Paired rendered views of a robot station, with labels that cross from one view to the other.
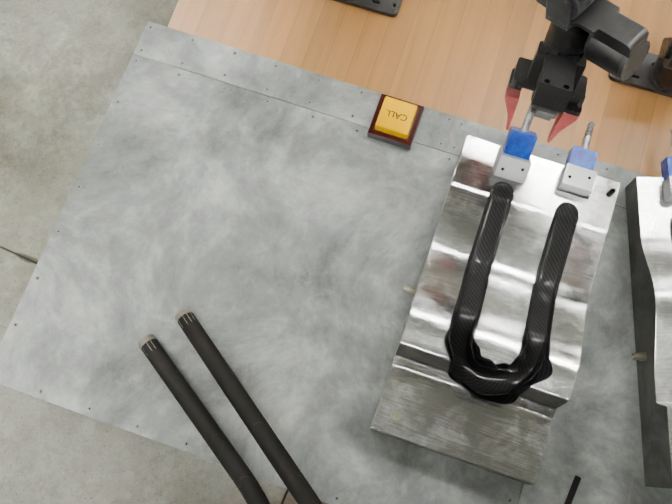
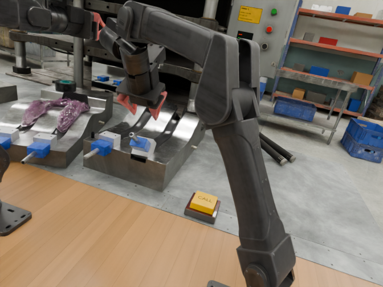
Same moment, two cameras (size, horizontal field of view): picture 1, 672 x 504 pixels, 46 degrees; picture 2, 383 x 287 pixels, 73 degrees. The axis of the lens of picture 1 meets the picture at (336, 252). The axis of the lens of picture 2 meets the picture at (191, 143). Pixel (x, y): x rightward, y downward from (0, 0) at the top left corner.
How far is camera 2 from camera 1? 145 cm
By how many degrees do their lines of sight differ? 82
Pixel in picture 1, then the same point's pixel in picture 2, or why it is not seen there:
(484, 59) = (131, 240)
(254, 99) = (298, 233)
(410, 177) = (191, 188)
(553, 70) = (153, 53)
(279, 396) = not seen: hidden behind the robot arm
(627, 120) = (38, 193)
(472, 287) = (170, 128)
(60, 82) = not seen: outside the picture
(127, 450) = not seen: hidden behind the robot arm
